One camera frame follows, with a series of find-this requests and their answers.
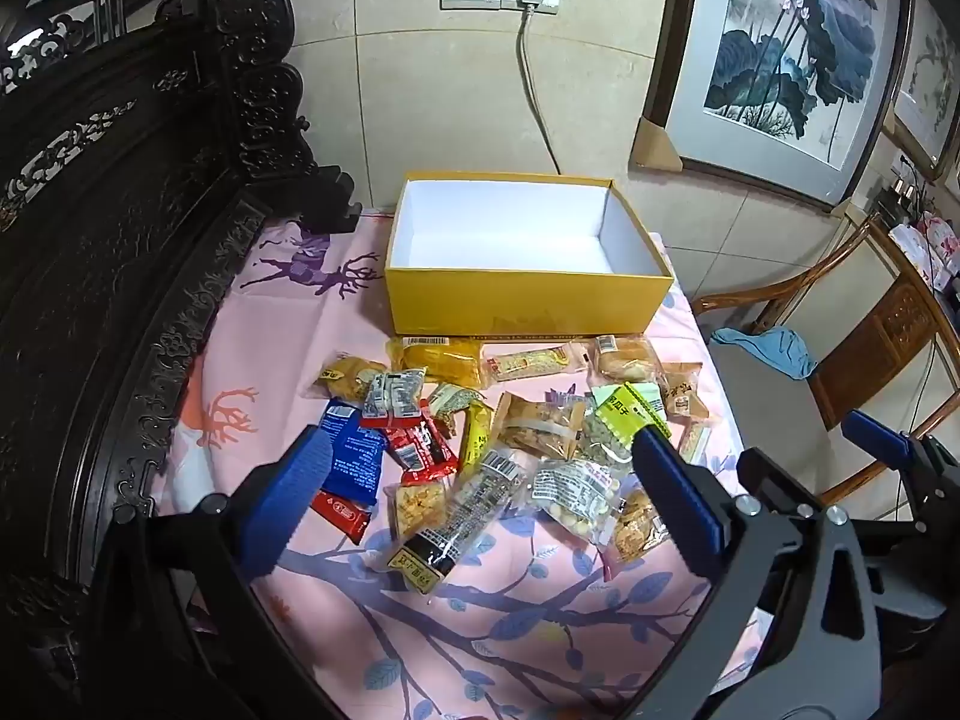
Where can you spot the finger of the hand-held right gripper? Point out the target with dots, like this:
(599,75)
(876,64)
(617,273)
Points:
(874,435)
(776,476)

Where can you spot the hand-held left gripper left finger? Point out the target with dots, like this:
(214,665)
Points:
(292,502)

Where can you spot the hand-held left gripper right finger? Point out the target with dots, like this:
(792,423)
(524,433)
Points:
(675,495)

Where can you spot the clear cracker packet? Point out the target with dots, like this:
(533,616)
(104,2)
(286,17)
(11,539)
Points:
(637,529)

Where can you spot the red stick packet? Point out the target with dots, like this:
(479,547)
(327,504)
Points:
(341,516)

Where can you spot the white bar packet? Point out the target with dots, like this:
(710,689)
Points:
(694,444)

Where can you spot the blue snack packet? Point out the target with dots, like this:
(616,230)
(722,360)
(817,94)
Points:
(352,457)

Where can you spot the green seed packet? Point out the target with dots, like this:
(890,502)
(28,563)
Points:
(619,420)

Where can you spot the clear peanut packet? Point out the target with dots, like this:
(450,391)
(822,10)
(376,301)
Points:
(577,495)

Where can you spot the brown square pastry packet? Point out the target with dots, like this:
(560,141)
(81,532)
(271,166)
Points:
(684,394)

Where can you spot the small square cracker packet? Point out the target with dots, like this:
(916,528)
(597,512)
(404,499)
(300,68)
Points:
(418,510)

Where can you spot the red snack packet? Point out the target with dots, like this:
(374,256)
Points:
(435,457)
(409,444)

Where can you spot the round pastry packet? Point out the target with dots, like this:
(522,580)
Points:
(349,376)

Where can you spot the clear bun packet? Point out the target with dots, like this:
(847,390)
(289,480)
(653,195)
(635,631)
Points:
(626,361)

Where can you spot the white yellow snack packet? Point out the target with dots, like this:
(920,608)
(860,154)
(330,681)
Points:
(394,394)

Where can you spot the long clear black-ended packet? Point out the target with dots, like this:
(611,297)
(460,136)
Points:
(457,525)

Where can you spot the small green white packet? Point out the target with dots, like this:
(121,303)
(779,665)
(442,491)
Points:
(454,399)

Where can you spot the long wafer bar packet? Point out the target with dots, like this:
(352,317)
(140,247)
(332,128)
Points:
(532,364)

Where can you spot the yellow black snack packet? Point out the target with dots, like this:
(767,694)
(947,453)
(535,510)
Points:
(476,439)

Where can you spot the yellow cake packet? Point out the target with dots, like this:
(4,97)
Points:
(442,360)

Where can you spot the yellow cardboard box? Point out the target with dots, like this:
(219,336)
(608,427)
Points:
(525,307)

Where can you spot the wooden chair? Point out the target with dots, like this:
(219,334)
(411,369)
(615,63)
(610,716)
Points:
(892,330)

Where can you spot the blue cloth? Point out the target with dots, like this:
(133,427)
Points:
(780,351)

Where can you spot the pink floral cloth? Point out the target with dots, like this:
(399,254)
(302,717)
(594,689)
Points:
(934,240)

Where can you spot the carved dark wood furniture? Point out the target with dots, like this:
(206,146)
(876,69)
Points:
(112,240)

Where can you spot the cardboard corner protector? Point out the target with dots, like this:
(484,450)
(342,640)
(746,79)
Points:
(654,150)

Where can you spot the framed flower painting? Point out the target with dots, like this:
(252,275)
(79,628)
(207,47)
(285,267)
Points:
(930,75)

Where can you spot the large framed lotus painting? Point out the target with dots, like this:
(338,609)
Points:
(787,52)

